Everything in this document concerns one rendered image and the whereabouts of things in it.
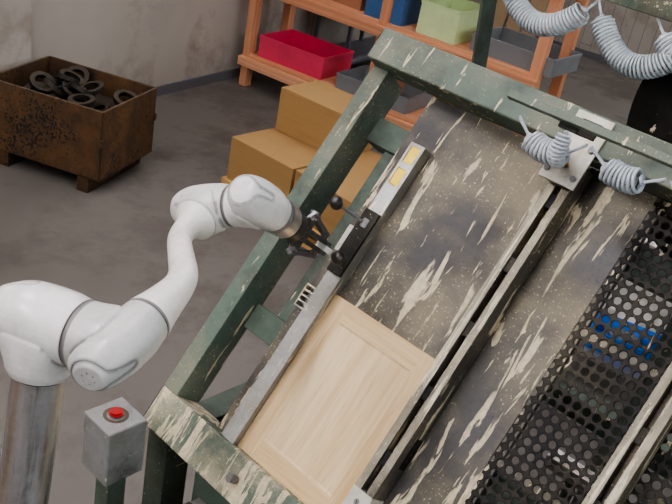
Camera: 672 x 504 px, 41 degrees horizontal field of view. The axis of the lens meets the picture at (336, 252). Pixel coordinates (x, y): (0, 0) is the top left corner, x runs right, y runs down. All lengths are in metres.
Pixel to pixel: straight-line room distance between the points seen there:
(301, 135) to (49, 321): 4.23
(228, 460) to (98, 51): 4.83
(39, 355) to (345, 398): 0.92
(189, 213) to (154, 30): 5.26
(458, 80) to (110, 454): 1.34
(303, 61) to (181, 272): 5.90
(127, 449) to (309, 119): 3.57
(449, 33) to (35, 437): 5.44
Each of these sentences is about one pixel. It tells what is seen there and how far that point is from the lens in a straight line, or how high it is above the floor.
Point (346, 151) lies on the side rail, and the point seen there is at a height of 1.57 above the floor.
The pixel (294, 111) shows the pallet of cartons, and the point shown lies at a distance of 5.80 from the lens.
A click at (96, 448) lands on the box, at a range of 2.51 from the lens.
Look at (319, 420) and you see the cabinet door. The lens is 2.38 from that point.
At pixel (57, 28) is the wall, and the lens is 6.59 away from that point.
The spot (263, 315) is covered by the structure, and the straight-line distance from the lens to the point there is 2.60.
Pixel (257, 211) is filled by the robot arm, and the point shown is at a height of 1.64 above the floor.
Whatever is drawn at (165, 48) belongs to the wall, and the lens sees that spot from 7.43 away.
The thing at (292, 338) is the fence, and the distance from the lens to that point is 2.44.
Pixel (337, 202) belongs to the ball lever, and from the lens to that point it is 2.37.
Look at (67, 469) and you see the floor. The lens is 3.71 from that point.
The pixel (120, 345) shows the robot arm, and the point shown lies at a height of 1.57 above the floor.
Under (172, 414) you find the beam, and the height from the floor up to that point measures 0.87.
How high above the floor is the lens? 2.51
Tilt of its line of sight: 28 degrees down
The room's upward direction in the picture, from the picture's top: 11 degrees clockwise
